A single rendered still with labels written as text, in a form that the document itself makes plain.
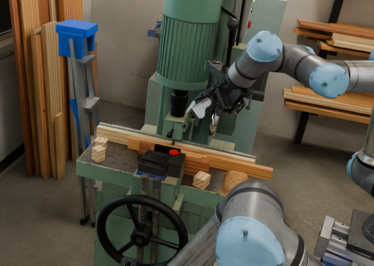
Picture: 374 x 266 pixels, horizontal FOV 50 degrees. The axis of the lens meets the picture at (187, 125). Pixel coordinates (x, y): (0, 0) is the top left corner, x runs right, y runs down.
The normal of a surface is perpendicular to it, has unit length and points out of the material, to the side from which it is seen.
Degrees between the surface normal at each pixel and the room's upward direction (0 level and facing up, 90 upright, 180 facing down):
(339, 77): 91
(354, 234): 0
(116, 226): 90
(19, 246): 0
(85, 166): 90
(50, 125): 90
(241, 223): 23
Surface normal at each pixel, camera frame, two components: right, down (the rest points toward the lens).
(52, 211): 0.14, -0.89
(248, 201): -0.15, -0.91
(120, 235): -0.20, 0.41
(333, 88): 0.36, 0.46
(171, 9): -0.71, 0.22
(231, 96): -0.88, 0.11
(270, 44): 0.37, -0.48
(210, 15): 0.60, 0.43
